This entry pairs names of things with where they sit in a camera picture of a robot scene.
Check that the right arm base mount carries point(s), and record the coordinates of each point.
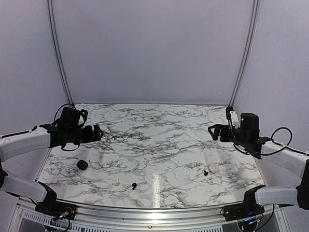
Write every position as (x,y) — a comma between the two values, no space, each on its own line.
(247,217)

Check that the black earbud charging case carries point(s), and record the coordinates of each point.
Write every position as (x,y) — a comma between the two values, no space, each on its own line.
(82,165)

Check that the white earbud charging case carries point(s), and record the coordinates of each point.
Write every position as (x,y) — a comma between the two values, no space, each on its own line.
(213,168)

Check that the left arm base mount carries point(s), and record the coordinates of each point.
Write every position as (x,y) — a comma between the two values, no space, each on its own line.
(64,212)

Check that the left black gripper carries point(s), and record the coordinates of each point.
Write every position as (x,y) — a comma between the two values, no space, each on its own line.
(89,137)

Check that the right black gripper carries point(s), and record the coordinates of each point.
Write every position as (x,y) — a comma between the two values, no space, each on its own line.
(217,127)

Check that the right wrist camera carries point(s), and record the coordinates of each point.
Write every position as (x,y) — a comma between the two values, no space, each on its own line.
(232,117)

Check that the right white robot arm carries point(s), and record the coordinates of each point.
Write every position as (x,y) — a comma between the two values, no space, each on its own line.
(244,131)

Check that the aluminium front rail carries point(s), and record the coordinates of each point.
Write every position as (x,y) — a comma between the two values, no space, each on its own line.
(94,218)

